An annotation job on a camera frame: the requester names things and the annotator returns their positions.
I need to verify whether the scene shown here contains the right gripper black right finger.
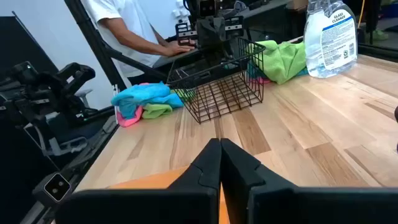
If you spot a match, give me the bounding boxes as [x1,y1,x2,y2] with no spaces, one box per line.
[221,138,398,224]

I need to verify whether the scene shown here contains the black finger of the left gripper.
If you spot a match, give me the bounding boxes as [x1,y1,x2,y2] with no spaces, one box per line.
[197,18,212,58]
[211,18,227,58]

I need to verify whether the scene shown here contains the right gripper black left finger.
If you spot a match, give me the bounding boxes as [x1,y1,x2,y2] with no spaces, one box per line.
[55,138,223,224]

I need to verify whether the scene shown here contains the green microfiber towel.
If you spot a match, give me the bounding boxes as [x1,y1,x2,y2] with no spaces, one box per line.
[142,88,197,120]
[248,39,308,85]

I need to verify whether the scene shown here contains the pink microfiber towel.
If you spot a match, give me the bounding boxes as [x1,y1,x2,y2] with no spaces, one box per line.
[248,77,271,85]
[116,82,150,128]

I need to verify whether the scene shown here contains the person's hand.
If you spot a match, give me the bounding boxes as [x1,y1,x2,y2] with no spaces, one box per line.
[163,40,196,57]

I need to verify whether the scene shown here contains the grey desk top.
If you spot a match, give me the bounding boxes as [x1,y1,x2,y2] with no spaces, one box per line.
[152,0,293,69]

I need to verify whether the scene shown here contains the person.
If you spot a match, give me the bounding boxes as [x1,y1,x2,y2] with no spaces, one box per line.
[80,0,197,85]

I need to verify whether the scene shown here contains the clear glass cleaner spray bottle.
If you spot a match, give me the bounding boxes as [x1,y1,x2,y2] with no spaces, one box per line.
[303,0,359,78]

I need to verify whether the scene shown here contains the black panel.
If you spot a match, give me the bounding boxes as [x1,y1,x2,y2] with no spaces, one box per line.
[0,15,60,78]

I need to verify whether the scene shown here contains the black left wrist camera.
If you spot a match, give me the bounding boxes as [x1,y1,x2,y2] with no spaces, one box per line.
[198,0,218,19]

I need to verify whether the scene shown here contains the black wire rectangular basket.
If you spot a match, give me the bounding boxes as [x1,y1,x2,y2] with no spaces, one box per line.
[166,37,267,124]

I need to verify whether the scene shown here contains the black depth camera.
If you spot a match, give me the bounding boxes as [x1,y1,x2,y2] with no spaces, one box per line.
[32,172,73,208]

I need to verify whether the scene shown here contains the yellow cable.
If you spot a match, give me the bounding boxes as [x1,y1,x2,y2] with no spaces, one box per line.
[357,0,366,29]

